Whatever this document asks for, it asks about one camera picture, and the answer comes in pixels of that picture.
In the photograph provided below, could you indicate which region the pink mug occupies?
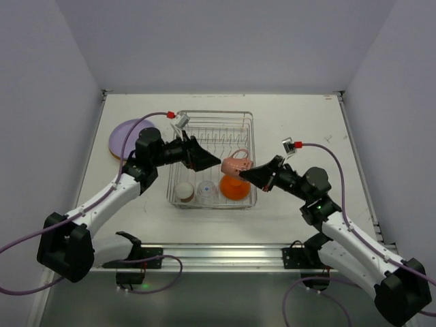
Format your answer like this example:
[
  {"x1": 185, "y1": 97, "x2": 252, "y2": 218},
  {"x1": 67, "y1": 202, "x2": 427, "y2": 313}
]
[{"x1": 221, "y1": 149, "x2": 253, "y2": 180}]

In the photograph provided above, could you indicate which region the tan plastic plate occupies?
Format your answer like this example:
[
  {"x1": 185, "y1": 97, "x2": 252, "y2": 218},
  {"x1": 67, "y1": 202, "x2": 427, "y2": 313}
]
[{"x1": 110, "y1": 153, "x2": 120, "y2": 161}]

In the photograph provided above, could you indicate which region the purple plate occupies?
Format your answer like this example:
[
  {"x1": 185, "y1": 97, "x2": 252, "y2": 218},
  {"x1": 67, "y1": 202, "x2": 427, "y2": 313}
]
[{"x1": 108, "y1": 119, "x2": 155, "y2": 161}]

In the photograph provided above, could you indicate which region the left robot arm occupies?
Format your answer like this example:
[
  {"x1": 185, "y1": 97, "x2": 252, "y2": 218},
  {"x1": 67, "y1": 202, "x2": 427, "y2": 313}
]
[{"x1": 37, "y1": 127, "x2": 221, "y2": 283}]

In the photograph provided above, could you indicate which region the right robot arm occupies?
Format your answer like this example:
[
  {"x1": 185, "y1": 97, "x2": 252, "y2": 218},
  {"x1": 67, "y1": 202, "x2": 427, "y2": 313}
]
[{"x1": 239, "y1": 156, "x2": 432, "y2": 326}]

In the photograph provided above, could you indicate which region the orange bowl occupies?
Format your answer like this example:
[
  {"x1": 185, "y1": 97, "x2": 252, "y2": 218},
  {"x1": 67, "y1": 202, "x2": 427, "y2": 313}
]
[{"x1": 219, "y1": 175, "x2": 251, "y2": 201}]

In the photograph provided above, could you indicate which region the white brown cup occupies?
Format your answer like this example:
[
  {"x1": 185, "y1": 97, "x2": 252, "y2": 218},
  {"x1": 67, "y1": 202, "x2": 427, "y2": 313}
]
[{"x1": 174, "y1": 181, "x2": 195, "y2": 204}]

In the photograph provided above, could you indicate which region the clear glass cup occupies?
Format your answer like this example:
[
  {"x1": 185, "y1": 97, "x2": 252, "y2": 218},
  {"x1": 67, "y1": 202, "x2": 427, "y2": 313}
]
[{"x1": 196, "y1": 181, "x2": 219, "y2": 206}]

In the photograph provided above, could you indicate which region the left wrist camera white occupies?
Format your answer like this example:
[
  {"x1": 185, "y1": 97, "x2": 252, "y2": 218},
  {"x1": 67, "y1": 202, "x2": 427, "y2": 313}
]
[{"x1": 171, "y1": 113, "x2": 190, "y2": 138}]

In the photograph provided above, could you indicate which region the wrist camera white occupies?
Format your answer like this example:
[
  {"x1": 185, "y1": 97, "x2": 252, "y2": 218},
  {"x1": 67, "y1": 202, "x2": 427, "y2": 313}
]
[
  {"x1": 282, "y1": 137, "x2": 297, "y2": 161},
  {"x1": 171, "y1": 113, "x2": 190, "y2": 138}
]

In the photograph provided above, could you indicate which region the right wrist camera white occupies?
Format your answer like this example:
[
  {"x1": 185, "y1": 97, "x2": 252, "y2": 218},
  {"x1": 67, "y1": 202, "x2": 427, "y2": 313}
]
[{"x1": 282, "y1": 137, "x2": 297, "y2": 161}]

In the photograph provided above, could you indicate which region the metal wire dish rack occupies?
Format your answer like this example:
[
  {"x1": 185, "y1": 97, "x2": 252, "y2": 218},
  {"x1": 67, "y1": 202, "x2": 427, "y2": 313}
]
[{"x1": 167, "y1": 110, "x2": 257, "y2": 209}]

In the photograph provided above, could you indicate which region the aluminium mounting rail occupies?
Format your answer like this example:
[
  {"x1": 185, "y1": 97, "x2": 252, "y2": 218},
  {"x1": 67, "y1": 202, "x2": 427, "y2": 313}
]
[{"x1": 91, "y1": 243, "x2": 341, "y2": 273}]

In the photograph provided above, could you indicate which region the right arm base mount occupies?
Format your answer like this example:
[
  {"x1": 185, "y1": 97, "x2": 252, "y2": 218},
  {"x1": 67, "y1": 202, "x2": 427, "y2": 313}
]
[{"x1": 281, "y1": 233, "x2": 330, "y2": 292}]

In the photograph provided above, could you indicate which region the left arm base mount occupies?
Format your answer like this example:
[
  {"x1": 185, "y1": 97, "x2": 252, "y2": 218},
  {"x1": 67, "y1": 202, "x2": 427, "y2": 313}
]
[{"x1": 102, "y1": 232, "x2": 164, "y2": 290}]

